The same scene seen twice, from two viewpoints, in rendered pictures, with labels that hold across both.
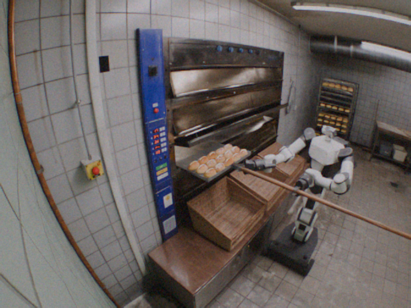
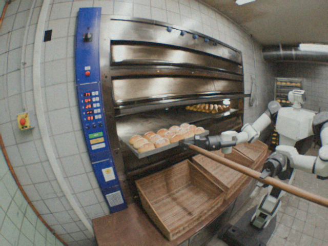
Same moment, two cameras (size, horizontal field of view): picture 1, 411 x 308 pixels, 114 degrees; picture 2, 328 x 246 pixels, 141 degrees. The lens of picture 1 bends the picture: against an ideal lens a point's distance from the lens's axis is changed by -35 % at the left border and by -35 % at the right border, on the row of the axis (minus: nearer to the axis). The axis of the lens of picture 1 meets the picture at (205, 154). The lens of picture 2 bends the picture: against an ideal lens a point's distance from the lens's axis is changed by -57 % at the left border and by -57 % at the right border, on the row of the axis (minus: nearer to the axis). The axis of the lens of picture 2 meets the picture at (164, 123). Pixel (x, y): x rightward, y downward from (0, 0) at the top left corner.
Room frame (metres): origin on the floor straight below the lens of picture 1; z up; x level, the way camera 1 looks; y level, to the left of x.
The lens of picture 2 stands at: (0.61, -0.32, 1.51)
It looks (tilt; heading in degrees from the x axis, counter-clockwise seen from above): 14 degrees down; 16
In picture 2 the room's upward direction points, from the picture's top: 4 degrees counter-clockwise
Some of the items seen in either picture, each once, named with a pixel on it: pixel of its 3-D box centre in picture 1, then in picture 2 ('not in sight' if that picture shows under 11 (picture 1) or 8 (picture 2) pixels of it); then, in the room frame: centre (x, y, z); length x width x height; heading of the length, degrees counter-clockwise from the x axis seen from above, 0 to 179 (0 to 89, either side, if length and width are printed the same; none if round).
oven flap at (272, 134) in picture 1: (241, 150); (206, 134); (1.98, -0.38, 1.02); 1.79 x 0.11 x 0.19; 138
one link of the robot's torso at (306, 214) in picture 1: (311, 202); (277, 189); (1.33, -0.98, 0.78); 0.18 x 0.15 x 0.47; 47
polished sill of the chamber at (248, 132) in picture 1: (240, 137); (204, 121); (2.00, -0.37, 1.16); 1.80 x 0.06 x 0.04; 138
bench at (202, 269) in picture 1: (251, 217); (213, 201); (1.71, -0.52, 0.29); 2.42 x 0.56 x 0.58; 138
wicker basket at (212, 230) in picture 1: (227, 209); (181, 195); (1.38, -0.20, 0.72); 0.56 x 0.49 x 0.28; 138
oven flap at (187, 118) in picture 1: (244, 101); (205, 85); (1.98, -0.38, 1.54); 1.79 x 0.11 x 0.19; 138
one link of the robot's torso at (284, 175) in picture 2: (320, 179); (287, 162); (1.39, -1.03, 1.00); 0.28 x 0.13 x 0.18; 137
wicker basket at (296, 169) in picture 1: (282, 161); (247, 148); (2.26, -0.99, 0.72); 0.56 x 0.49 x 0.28; 137
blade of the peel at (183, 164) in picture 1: (213, 157); (164, 135); (1.47, -0.07, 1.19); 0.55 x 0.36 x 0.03; 138
